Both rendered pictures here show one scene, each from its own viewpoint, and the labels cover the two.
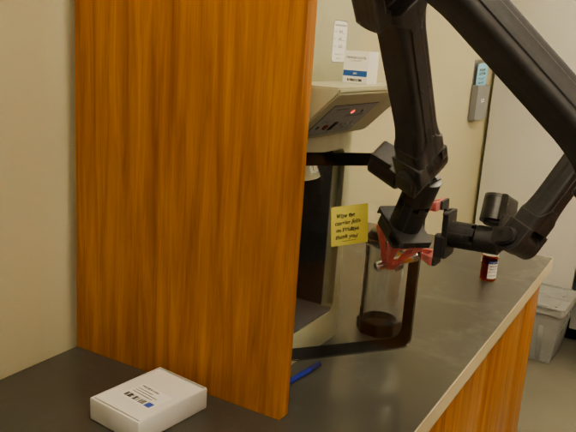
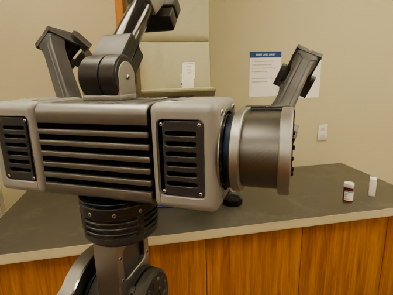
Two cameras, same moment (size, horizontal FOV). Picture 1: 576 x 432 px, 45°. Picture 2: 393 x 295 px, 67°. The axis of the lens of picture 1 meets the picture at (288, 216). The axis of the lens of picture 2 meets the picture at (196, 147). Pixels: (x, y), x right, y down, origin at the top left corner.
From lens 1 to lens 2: 1.28 m
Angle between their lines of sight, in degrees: 49
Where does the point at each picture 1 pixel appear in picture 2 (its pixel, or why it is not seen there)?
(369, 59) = (183, 77)
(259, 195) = not seen: hidden behind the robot
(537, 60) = (52, 75)
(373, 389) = (178, 219)
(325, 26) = (173, 65)
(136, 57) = not seen: hidden behind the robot
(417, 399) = (184, 228)
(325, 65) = (177, 81)
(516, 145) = not seen: outside the picture
